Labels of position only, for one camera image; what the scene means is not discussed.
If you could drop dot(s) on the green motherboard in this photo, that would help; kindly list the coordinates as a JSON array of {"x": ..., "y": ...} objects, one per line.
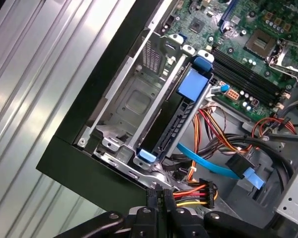
[{"x": 241, "y": 42}]

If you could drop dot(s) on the blue expansion slot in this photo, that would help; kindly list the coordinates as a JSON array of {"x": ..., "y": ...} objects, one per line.
[{"x": 224, "y": 17}]

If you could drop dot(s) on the metal socket cover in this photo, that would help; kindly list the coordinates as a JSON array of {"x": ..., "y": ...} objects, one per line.
[{"x": 285, "y": 65}]

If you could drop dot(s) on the hard disk blue carrier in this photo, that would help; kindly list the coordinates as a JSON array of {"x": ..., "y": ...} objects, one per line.
[{"x": 191, "y": 85}]

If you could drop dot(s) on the black RAM slot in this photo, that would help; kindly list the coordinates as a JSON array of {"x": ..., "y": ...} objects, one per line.
[
  {"x": 249, "y": 77},
  {"x": 254, "y": 71},
  {"x": 247, "y": 80},
  {"x": 252, "y": 74}
]

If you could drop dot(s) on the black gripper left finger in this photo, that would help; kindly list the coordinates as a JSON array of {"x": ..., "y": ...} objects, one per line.
[{"x": 146, "y": 223}]

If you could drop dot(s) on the metal disk bay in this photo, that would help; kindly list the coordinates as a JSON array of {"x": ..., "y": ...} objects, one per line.
[{"x": 136, "y": 99}]

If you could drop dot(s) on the metal drive cage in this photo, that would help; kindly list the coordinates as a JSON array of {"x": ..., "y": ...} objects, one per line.
[{"x": 295, "y": 193}]

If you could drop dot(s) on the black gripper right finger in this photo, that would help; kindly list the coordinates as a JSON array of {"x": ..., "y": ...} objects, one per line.
[{"x": 183, "y": 223}]

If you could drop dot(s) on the black PC case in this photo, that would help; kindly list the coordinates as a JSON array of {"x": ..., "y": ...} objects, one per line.
[{"x": 101, "y": 81}]

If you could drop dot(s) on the CPU socket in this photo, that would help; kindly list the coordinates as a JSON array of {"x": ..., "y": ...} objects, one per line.
[{"x": 259, "y": 41}]

